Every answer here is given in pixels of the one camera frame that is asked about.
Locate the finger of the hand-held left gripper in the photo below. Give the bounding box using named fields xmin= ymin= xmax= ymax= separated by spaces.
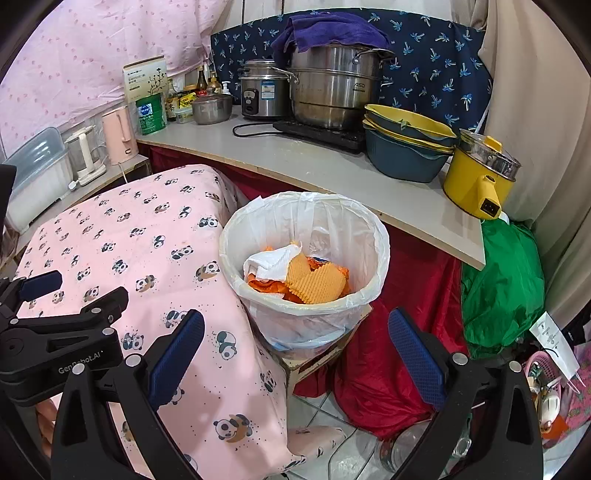
xmin=14 ymin=286 xmax=130 ymax=343
xmin=0 ymin=271 xmax=64 ymax=320

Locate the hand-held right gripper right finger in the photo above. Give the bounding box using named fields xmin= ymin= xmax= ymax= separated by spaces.
xmin=388 ymin=307 xmax=542 ymax=480

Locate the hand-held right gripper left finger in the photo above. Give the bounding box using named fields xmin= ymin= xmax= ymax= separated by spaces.
xmin=51 ymin=308 xmax=206 ymax=480

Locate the orange plastic bag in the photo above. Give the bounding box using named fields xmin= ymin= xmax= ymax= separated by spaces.
xmin=247 ymin=272 xmax=289 ymax=297

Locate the yellow sponge cloth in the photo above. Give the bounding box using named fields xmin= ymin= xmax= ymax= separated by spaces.
xmin=299 ymin=262 xmax=347 ymax=305

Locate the white tissue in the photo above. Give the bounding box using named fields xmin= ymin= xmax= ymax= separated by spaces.
xmin=244 ymin=241 xmax=304 ymax=281

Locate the white waste bin with liner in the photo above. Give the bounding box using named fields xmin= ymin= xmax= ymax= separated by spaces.
xmin=218 ymin=190 xmax=391 ymax=349

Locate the person's left hand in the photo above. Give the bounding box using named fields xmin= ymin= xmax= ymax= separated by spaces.
xmin=39 ymin=411 xmax=57 ymax=457

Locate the red cloth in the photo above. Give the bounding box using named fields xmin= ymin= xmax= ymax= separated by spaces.
xmin=148 ymin=145 xmax=469 ymax=439

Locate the pink panda print tablecloth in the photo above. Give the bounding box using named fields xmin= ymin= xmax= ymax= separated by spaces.
xmin=14 ymin=164 xmax=347 ymax=480

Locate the clear plastic bottle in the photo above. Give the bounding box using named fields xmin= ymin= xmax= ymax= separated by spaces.
xmin=379 ymin=422 xmax=472 ymax=472

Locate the white dish box clear lid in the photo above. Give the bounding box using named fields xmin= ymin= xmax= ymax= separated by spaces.
xmin=0 ymin=127 xmax=75 ymax=232

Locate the green plastic bag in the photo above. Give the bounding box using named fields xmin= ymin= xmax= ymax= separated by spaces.
xmin=461 ymin=220 xmax=546 ymax=358

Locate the pink plastic basket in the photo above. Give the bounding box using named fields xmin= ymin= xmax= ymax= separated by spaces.
xmin=524 ymin=351 xmax=591 ymax=444

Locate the white paper tag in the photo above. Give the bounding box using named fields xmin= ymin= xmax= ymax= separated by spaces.
xmin=529 ymin=311 xmax=581 ymax=379

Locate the low grey side table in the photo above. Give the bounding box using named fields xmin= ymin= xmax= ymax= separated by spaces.
xmin=14 ymin=154 xmax=153 ymax=241

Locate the pink electric kettle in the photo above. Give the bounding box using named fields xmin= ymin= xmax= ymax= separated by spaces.
xmin=102 ymin=105 xmax=139 ymax=166

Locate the yellow electric pot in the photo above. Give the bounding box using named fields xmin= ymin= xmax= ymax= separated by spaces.
xmin=443 ymin=128 xmax=522 ymax=220

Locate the yellow and blue basin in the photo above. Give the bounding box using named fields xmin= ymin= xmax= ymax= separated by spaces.
xmin=362 ymin=117 xmax=456 ymax=154
xmin=364 ymin=104 xmax=458 ymax=141
xmin=365 ymin=127 xmax=453 ymax=183

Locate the green tin can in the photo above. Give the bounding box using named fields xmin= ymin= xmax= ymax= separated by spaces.
xmin=135 ymin=93 xmax=168 ymax=136

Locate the light wooden counter board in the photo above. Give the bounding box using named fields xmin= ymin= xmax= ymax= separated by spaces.
xmin=135 ymin=108 xmax=486 ymax=271

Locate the white carton with plant print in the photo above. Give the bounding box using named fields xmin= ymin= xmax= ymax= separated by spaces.
xmin=122 ymin=56 xmax=168 ymax=103

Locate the pink dotted curtain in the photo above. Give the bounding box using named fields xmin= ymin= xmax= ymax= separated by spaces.
xmin=0 ymin=0 xmax=250 ymax=148

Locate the small steel pot with lid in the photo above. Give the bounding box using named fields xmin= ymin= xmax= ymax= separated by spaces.
xmin=190 ymin=92 xmax=234 ymax=125

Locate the black induction cooktop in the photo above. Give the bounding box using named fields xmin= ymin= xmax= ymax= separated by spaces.
xmin=272 ymin=117 xmax=370 ymax=155

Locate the beige curtain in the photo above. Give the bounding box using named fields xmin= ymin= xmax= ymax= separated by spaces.
xmin=450 ymin=0 xmax=591 ymax=324

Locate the steel rice cooker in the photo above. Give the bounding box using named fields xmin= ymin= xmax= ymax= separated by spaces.
xmin=238 ymin=59 xmax=291 ymax=121

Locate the large steel steamer pot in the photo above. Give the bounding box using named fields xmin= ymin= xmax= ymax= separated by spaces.
xmin=270 ymin=44 xmax=398 ymax=131

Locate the blue printed cloth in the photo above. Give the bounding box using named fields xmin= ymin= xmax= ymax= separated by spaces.
xmin=210 ymin=14 xmax=495 ymax=134

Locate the purple towel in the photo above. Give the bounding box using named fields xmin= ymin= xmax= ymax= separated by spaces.
xmin=271 ymin=13 xmax=393 ymax=54

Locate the glass kettle with white handle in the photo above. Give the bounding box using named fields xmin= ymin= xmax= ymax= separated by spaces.
xmin=65 ymin=126 xmax=108 ymax=186

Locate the black power cable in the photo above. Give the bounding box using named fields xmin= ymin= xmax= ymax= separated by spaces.
xmin=232 ymin=121 xmax=278 ymax=138

